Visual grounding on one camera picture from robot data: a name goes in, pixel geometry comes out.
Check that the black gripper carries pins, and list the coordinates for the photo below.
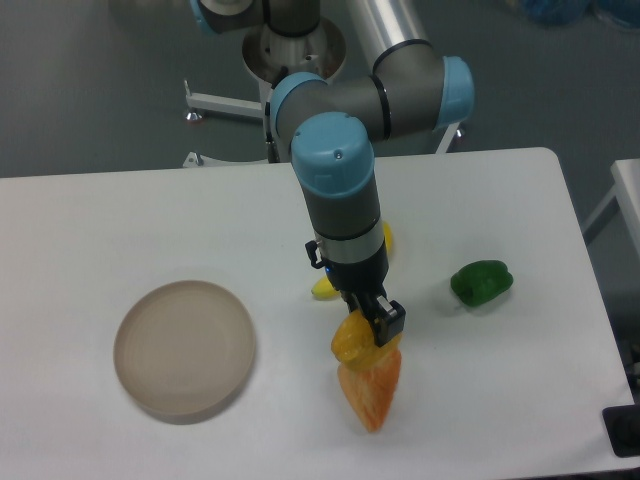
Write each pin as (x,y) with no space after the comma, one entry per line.
(361,287)

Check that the yellow bell pepper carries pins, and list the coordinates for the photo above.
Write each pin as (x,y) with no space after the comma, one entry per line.
(354,346)

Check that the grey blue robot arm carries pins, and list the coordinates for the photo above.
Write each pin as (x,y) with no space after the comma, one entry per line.
(326,129)

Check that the green bell pepper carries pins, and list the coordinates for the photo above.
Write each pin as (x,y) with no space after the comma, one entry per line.
(480,282)

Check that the beige round plate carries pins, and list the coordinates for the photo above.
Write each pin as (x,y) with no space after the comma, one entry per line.
(184,351)

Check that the yellow banana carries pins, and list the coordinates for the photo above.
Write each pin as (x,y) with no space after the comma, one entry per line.
(323,289)

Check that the black device at edge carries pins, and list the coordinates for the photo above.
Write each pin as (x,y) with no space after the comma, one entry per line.
(622,426)

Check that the white side table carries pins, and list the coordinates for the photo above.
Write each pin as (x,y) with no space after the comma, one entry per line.
(622,197)

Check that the blue object in background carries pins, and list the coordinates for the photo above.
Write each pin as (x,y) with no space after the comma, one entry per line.
(619,14)

